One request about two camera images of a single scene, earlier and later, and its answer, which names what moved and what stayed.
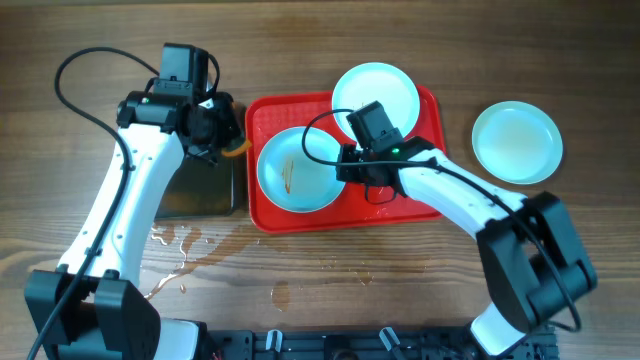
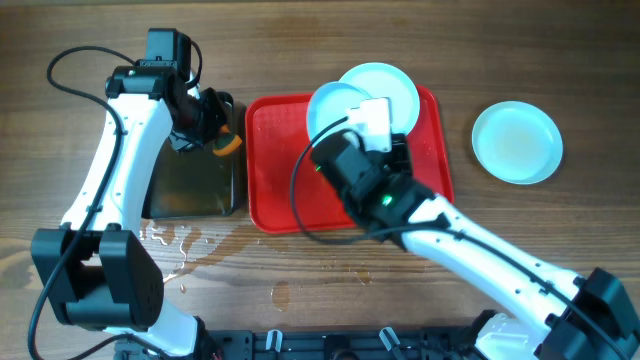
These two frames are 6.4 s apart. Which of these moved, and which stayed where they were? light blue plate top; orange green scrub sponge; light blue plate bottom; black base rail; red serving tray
Moved: light blue plate bottom; orange green scrub sponge
Stayed: light blue plate top; red serving tray; black base rail
